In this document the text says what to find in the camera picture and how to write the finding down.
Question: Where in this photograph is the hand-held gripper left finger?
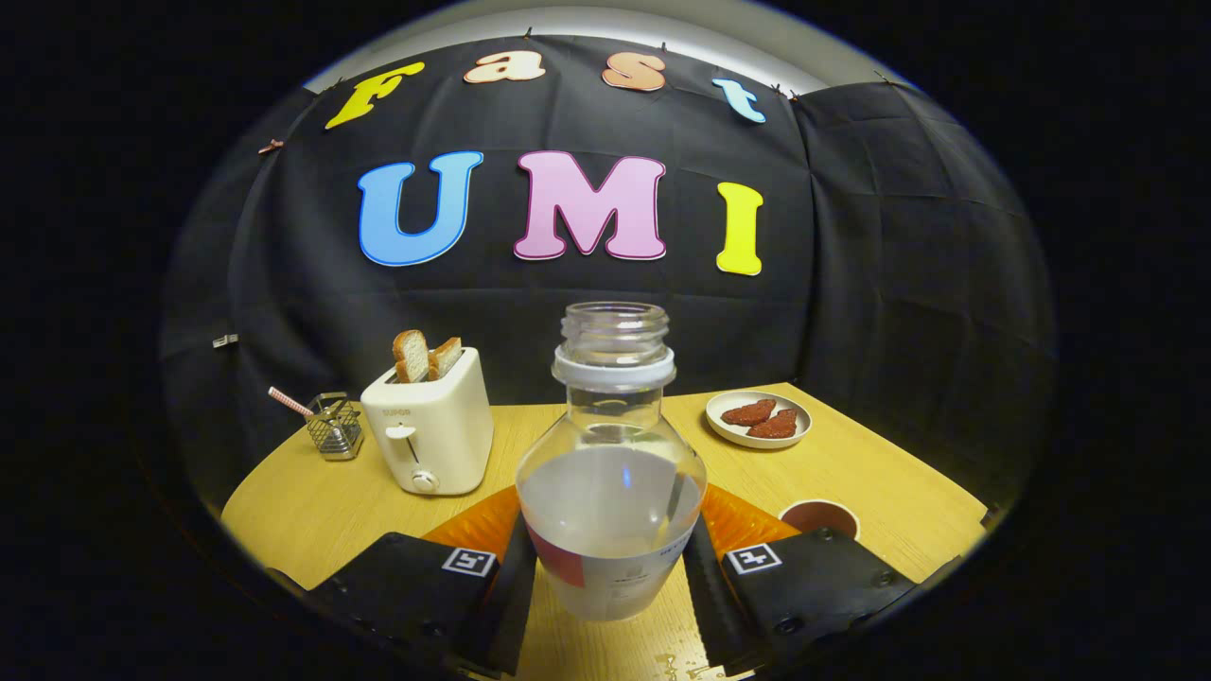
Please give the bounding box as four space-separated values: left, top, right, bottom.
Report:
303 485 536 678

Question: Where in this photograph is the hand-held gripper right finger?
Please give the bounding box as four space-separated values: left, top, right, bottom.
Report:
681 484 919 677

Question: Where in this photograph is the wooden table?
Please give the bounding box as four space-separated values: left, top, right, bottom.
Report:
220 381 990 681

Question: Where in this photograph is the red meat piece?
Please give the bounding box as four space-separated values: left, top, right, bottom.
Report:
721 398 778 427
746 408 799 440

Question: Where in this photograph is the white toaster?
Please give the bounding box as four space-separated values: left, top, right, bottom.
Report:
360 346 495 497

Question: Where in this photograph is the white oval plate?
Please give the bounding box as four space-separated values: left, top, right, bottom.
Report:
706 391 813 449

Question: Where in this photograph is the beige cup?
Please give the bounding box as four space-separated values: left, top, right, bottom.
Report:
779 499 861 542

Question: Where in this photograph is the black backdrop cloth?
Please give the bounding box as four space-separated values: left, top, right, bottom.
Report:
161 36 1056 512

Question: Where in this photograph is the clear juice bottle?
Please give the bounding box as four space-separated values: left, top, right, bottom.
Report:
515 302 709 622

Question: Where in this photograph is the large toast slice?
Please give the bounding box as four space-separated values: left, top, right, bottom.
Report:
393 329 430 384

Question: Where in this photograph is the metal mesh holder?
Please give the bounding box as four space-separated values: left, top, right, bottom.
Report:
306 393 365 462

